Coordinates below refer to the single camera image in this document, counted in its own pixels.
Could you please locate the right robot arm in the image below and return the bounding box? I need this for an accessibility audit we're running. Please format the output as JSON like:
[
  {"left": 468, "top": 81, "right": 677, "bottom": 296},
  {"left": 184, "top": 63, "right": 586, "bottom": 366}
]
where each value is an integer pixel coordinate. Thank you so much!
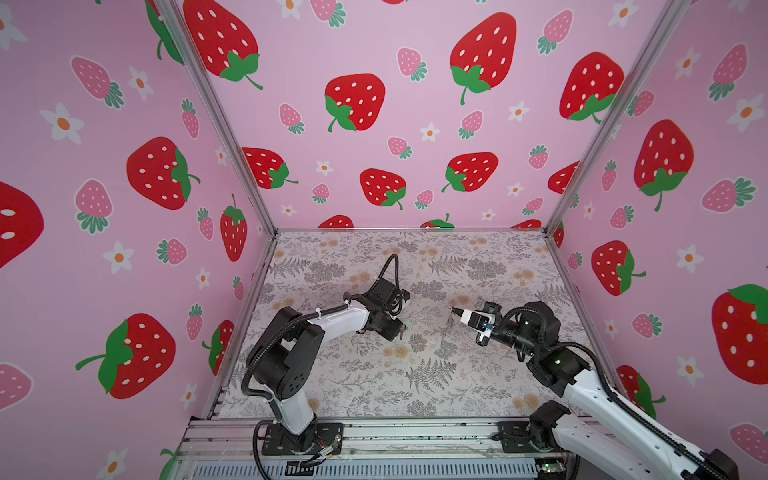
[{"left": 452, "top": 301, "right": 739, "bottom": 479}]

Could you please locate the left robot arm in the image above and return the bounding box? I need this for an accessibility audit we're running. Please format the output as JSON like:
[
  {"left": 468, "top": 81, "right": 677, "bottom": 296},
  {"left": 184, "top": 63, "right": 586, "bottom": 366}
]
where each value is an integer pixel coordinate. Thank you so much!
[{"left": 240, "top": 278, "right": 410, "bottom": 439}]

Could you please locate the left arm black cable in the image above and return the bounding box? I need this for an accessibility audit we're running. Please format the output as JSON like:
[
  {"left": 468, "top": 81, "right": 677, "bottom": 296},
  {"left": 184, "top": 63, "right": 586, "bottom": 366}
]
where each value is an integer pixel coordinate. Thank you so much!
[{"left": 374, "top": 253, "right": 402, "bottom": 301}]

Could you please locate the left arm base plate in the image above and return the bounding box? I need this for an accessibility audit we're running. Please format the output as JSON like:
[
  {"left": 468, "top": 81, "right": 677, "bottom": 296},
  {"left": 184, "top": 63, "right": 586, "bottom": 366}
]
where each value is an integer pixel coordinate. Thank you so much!
[{"left": 259, "top": 422, "right": 344, "bottom": 456}]

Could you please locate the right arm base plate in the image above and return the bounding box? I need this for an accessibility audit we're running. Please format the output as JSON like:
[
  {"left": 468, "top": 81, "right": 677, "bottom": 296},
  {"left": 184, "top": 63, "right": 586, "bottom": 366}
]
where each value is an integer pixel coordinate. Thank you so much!
[{"left": 490, "top": 421, "right": 565, "bottom": 454}]

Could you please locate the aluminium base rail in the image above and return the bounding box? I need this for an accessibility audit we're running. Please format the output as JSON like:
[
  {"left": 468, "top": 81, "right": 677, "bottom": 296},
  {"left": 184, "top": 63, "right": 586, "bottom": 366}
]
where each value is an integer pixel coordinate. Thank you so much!
[{"left": 173, "top": 416, "right": 673, "bottom": 480}]

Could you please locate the right aluminium corner post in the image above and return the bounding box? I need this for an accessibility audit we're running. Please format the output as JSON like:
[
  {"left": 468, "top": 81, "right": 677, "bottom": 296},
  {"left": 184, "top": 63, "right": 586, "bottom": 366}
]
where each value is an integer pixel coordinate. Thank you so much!
[{"left": 543, "top": 0, "right": 690, "bottom": 240}]

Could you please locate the aluminium corner post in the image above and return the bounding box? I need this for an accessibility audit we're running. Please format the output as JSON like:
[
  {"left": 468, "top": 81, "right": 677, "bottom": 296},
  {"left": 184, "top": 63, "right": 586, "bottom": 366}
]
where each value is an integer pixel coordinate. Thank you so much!
[
  {"left": 157, "top": 0, "right": 278, "bottom": 239},
  {"left": 543, "top": 0, "right": 690, "bottom": 240}
]

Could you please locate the left aluminium corner post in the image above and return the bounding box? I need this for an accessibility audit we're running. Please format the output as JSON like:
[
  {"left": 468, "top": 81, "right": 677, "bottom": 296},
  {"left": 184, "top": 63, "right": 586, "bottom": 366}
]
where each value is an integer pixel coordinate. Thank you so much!
[{"left": 157, "top": 0, "right": 278, "bottom": 239}]

